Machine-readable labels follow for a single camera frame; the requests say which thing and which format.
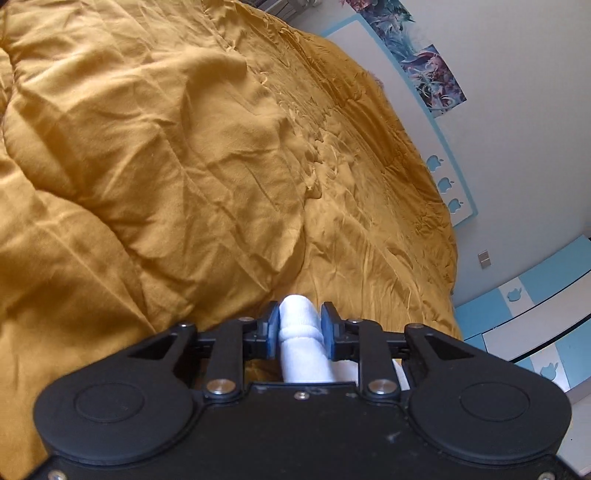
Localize mustard yellow quilt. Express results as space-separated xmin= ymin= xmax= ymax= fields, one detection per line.
xmin=1 ymin=1 xmax=459 ymax=479

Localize white blue apple headboard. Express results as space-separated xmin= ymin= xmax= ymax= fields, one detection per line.
xmin=322 ymin=14 xmax=478 ymax=226

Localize anime wall posters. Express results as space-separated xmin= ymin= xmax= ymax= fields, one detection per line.
xmin=342 ymin=0 xmax=467 ymax=118

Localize grey bedside cart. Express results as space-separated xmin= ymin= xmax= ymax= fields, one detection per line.
xmin=242 ymin=0 xmax=322 ymax=21

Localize blue white wardrobe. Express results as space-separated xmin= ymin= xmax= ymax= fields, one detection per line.
xmin=455 ymin=236 xmax=590 ymax=392

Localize wall light switch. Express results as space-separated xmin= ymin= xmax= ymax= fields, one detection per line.
xmin=478 ymin=250 xmax=492 ymax=269

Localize white Nevada sweatshirt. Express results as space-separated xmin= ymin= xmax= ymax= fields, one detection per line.
xmin=279 ymin=295 xmax=410 ymax=391

